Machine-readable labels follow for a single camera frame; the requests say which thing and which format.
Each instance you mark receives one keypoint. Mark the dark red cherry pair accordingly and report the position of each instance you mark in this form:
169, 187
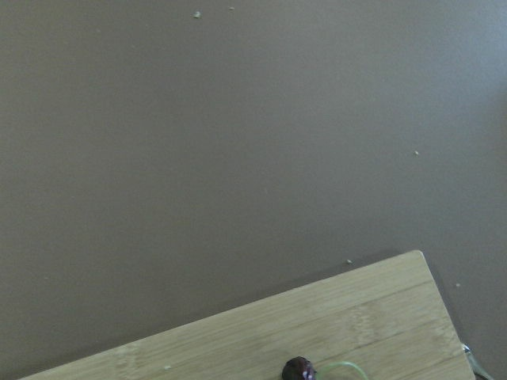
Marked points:
301, 368

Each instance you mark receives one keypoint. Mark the bamboo cutting board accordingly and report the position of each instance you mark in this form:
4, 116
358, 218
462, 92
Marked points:
386, 320

